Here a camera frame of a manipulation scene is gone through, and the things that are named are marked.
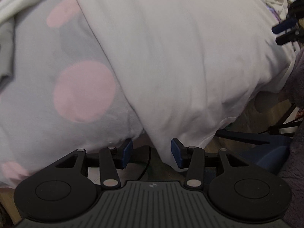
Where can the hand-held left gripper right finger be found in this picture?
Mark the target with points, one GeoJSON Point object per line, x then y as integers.
{"type": "Point", "coordinates": [177, 153]}

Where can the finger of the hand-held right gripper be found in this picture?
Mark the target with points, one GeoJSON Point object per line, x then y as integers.
{"type": "Point", "coordinates": [285, 26]}
{"type": "Point", "coordinates": [295, 9]}

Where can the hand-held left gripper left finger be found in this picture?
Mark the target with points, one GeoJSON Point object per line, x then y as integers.
{"type": "Point", "coordinates": [127, 152]}

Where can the white t-shirt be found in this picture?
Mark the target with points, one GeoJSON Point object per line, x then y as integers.
{"type": "Point", "coordinates": [178, 64]}

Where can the black stand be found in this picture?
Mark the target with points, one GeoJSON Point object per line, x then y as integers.
{"type": "Point", "coordinates": [247, 139]}

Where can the blue stool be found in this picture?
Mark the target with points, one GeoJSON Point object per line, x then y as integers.
{"type": "Point", "coordinates": [268, 156]}

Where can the grey pink-dotted bedspread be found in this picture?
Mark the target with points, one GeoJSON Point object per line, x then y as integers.
{"type": "Point", "coordinates": [59, 52]}

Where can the purple fleece robe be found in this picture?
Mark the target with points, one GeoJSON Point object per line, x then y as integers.
{"type": "Point", "coordinates": [294, 182]}

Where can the cream white cloth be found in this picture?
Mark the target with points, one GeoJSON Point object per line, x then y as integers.
{"type": "Point", "coordinates": [28, 2]}

